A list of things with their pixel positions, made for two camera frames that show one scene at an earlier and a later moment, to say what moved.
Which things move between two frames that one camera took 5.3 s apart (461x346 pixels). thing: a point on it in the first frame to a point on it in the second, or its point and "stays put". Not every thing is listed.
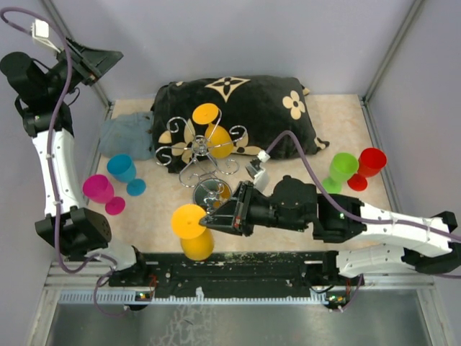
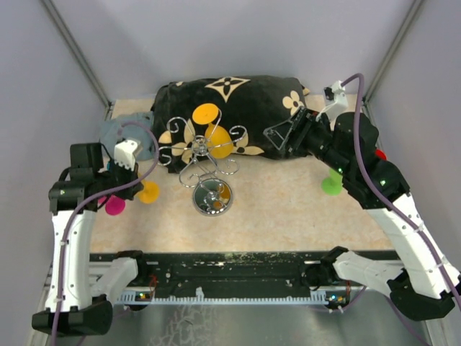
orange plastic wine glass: [197, 240] to [150, 192]
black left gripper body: [83, 72] to [119, 175]
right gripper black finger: [230, 207] to [279, 133]
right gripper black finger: [222, 223] to [278, 135]
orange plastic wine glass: [219, 143] stays put
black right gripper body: [243, 212] to [307, 118]
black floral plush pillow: [255, 109] stays put
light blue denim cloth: [130, 134] stays put
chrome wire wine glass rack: [209, 189] stays put
